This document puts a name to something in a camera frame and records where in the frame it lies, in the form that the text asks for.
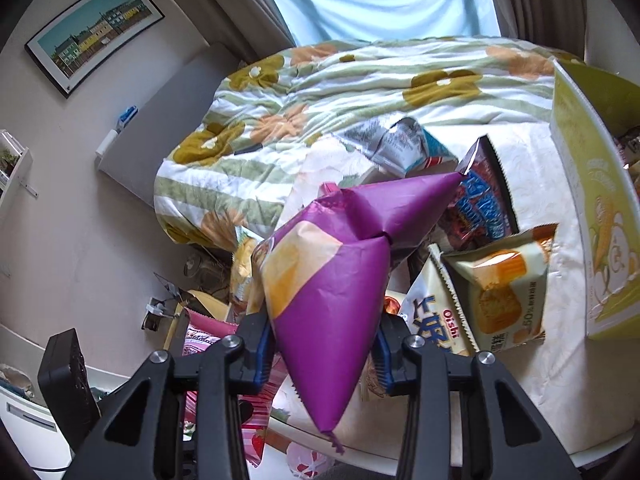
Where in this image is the black box device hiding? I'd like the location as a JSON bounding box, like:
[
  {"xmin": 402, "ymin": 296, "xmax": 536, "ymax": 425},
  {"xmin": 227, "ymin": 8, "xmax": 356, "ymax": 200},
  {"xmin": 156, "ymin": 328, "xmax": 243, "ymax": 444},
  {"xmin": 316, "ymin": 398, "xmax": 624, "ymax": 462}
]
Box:
[{"xmin": 37, "ymin": 328, "xmax": 103, "ymax": 453}]

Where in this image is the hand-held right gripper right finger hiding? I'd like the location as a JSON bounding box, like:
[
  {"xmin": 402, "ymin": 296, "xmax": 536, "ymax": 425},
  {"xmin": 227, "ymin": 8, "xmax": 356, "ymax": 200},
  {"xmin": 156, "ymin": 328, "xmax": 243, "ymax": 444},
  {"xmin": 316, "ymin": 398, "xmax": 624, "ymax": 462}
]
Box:
[{"xmin": 372, "ymin": 312, "xmax": 583, "ymax": 480}]

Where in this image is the cream cake snack packet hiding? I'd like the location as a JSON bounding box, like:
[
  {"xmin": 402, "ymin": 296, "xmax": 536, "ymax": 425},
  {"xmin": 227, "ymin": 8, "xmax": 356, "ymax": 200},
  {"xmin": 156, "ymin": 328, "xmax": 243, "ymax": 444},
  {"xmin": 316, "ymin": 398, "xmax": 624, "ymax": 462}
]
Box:
[{"xmin": 440, "ymin": 223, "xmax": 559, "ymax": 353}]

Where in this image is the dark blue red snack bag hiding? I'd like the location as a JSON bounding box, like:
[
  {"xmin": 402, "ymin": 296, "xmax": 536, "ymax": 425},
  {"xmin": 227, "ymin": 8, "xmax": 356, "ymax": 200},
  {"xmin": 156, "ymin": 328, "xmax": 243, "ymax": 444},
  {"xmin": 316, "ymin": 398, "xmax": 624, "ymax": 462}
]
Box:
[{"xmin": 440, "ymin": 135, "xmax": 521, "ymax": 251}]

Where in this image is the pink white round object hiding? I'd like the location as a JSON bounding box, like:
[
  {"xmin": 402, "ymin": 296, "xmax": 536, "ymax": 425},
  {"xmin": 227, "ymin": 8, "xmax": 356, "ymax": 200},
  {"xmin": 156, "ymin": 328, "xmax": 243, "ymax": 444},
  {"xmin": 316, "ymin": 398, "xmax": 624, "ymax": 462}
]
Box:
[{"xmin": 285, "ymin": 440, "xmax": 336, "ymax": 480}]

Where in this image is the pile of assorted snack packets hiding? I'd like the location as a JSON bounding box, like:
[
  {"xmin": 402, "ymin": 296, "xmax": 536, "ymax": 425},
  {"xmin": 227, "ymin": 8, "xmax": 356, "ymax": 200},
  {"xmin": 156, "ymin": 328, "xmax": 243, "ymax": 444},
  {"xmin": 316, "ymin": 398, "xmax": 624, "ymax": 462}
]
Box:
[{"xmin": 619, "ymin": 130, "xmax": 640, "ymax": 171}]

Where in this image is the white cabinet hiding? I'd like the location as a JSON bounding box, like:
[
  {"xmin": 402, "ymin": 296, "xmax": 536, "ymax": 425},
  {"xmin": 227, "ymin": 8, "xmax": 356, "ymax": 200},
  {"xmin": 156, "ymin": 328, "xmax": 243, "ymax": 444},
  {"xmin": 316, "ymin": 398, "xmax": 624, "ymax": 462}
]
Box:
[{"xmin": 0, "ymin": 385, "xmax": 73, "ymax": 480}]

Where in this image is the blue white brush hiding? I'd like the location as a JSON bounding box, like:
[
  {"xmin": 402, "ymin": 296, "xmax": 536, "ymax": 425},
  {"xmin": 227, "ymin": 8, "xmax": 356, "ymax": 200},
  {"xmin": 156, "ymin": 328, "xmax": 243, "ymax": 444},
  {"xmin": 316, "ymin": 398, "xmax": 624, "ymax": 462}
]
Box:
[{"xmin": 95, "ymin": 105, "xmax": 140, "ymax": 157}]

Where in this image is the silver blue snack bag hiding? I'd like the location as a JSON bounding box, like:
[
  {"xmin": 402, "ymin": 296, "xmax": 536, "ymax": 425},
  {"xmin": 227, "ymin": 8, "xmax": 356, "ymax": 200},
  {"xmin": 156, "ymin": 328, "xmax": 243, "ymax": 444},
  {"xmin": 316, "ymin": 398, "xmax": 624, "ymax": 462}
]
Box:
[{"xmin": 332, "ymin": 116, "xmax": 458, "ymax": 178}]

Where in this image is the purple snack bag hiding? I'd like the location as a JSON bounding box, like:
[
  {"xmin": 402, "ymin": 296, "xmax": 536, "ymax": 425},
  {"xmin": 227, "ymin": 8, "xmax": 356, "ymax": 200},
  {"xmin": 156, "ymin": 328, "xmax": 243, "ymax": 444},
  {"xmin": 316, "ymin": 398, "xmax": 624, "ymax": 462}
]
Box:
[{"xmin": 252, "ymin": 171, "xmax": 463, "ymax": 456}]

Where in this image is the white wall shelf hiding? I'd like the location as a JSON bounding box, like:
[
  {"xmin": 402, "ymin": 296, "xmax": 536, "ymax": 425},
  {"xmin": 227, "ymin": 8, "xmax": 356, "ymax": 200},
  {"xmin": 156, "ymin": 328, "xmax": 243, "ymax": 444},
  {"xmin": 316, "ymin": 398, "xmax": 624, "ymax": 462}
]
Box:
[{"xmin": 0, "ymin": 129, "xmax": 38, "ymax": 211}]

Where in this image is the yellow chip bag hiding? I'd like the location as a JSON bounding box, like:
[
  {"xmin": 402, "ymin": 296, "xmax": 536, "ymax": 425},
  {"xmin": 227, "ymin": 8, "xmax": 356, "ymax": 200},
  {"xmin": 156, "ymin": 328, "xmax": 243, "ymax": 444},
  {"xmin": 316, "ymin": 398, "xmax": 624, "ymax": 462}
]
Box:
[{"xmin": 230, "ymin": 237, "xmax": 266, "ymax": 311}]

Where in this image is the floral striped blanket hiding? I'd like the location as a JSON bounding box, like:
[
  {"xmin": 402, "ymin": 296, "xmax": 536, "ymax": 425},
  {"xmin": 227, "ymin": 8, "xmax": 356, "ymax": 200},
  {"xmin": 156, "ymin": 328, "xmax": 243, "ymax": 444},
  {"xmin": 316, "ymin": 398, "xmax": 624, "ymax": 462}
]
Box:
[{"xmin": 154, "ymin": 37, "xmax": 586, "ymax": 248}]

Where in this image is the pink striped bag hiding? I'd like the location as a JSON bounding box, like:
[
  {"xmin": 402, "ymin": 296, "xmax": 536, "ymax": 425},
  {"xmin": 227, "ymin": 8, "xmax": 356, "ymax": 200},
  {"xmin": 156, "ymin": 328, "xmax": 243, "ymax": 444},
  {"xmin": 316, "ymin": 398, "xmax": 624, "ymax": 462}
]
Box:
[{"xmin": 170, "ymin": 307, "xmax": 281, "ymax": 466}]

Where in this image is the light blue window blind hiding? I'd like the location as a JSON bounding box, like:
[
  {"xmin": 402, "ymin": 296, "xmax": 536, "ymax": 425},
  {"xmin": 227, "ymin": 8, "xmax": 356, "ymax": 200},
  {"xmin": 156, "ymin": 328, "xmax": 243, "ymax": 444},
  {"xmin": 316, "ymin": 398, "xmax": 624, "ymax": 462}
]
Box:
[{"xmin": 262, "ymin": 0, "xmax": 501, "ymax": 48}]

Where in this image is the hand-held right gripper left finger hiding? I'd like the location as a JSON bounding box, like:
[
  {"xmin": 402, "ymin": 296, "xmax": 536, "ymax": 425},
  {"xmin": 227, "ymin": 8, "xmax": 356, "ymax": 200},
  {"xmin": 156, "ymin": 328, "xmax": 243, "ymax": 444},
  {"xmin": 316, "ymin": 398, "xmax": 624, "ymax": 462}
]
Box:
[{"xmin": 60, "ymin": 310, "xmax": 281, "ymax": 480}]

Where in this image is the framed wall picture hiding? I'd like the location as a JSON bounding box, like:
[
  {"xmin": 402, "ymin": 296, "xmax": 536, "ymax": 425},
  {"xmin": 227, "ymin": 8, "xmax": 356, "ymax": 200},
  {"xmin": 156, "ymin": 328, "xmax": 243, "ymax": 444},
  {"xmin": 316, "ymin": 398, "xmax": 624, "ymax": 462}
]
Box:
[{"xmin": 24, "ymin": 0, "xmax": 166, "ymax": 98}]

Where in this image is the white snack bag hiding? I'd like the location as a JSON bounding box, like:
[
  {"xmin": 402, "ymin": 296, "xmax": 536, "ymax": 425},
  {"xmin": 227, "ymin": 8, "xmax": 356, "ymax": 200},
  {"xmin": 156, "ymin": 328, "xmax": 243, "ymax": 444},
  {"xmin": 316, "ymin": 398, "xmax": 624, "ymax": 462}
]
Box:
[{"xmin": 400, "ymin": 243, "xmax": 476, "ymax": 358}]

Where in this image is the small metal clip stand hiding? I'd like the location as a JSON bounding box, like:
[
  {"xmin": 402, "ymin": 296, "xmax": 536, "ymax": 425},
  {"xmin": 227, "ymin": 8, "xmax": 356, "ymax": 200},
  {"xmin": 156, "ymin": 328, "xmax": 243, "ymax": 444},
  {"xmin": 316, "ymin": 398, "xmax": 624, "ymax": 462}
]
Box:
[{"xmin": 142, "ymin": 272, "xmax": 188, "ymax": 331}]

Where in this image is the yellow paper bag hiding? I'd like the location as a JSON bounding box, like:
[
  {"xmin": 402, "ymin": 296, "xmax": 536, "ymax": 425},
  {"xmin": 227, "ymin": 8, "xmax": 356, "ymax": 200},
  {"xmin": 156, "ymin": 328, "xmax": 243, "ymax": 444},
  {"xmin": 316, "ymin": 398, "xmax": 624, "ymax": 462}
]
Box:
[{"xmin": 165, "ymin": 289, "xmax": 236, "ymax": 351}]

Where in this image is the yellow-green cardboard box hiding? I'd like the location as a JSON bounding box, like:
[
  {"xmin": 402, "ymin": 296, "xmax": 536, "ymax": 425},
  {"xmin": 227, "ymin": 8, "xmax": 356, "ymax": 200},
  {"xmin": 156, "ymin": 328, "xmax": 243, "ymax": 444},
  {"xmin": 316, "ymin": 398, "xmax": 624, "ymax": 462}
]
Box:
[{"xmin": 549, "ymin": 55, "xmax": 640, "ymax": 343}]

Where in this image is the white panel board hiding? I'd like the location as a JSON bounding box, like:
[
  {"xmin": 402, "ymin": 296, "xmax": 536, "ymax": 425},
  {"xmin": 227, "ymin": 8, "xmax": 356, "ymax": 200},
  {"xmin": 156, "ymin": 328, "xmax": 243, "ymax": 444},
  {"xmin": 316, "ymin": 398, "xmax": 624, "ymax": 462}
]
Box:
[{"xmin": 95, "ymin": 42, "xmax": 251, "ymax": 211}]

